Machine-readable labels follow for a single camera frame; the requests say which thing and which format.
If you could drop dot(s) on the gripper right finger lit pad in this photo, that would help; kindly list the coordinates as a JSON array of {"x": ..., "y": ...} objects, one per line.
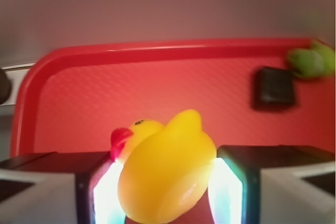
[{"x": 272, "y": 184}]

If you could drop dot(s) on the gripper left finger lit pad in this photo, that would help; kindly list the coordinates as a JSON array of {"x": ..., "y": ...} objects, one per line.
[{"x": 60, "y": 188}]

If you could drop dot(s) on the yellow rubber duck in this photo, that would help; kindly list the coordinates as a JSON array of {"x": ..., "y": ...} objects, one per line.
[{"x": 165, "y": 167}]

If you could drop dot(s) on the black square block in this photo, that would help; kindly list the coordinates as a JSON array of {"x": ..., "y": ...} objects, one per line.
[{"x": 273, "y": 89}]

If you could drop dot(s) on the green toy frog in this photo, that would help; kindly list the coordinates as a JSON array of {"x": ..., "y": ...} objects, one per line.
[{"x": 317, "y": 61}]

